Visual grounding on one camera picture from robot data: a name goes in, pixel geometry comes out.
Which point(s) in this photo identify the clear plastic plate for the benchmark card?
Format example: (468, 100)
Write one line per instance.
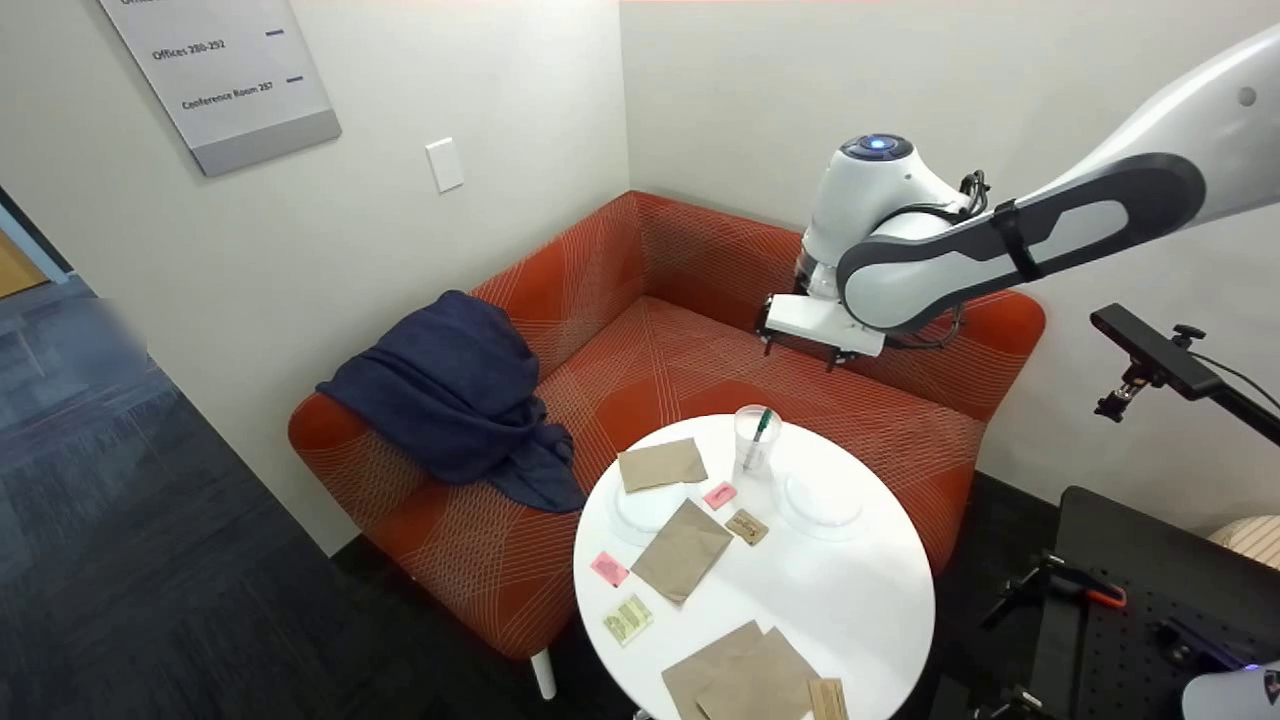
(825, 506)
(636, 510)

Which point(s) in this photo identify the beige ribbed object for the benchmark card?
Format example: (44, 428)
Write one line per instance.
(1248, 543)

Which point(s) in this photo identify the white sofa leg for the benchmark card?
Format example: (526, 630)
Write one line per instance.
(546, 677)

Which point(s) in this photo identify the white light switch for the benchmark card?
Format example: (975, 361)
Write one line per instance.
(447, 164)

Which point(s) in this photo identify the large brown paper napkin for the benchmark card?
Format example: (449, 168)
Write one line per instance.
(681, 554)

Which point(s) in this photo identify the pink sachet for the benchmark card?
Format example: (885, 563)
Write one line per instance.
(609, 568)

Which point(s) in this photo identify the brown sachet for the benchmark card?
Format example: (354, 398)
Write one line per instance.
(746, 524)

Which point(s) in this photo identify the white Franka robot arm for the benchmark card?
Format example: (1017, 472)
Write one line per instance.
(932, 262)

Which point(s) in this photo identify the green and grey pen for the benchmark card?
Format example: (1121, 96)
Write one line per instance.
(758, 428)

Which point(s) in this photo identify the clear plastic cup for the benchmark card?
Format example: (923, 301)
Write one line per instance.
(746, 457)

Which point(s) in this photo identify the grey rounded object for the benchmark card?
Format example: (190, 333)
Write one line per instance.
(1234, 697)

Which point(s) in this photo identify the small brown paper napkin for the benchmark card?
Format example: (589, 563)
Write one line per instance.
(660, 466)

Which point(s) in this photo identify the navy blue blanket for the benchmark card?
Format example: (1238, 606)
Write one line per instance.
(453, 386)

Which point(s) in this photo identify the black workbench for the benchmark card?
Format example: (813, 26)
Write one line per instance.
(1144, 654)

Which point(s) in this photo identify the orange sofa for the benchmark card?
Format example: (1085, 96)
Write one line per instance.
(693, 347)

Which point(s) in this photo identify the pink eraser block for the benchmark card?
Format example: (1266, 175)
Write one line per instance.
(720, 498)

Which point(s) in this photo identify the grey wall sign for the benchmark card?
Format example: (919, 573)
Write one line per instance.
(225, 93)

